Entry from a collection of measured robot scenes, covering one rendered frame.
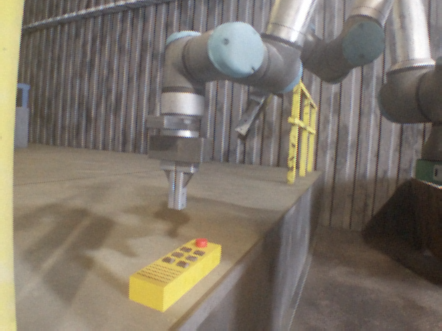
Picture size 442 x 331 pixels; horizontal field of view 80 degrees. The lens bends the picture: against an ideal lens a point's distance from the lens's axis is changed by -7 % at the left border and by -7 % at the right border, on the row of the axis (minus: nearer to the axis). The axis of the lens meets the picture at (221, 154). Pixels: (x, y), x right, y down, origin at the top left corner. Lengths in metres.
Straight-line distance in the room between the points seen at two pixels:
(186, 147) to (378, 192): 3.51
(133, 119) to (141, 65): 0.95
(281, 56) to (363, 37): 0.21
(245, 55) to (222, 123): 3.77
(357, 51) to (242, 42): 0.30
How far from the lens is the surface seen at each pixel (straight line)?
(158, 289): 0.53
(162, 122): 0.52
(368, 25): 0.73
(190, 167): 0.57
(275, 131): 3.99
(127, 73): 5.41
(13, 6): 0.35
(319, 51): 0.82
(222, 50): 0.47
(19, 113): 5.27
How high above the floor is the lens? 1.00
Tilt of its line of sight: 2 degrees down
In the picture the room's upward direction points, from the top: 4 degrees clockwise
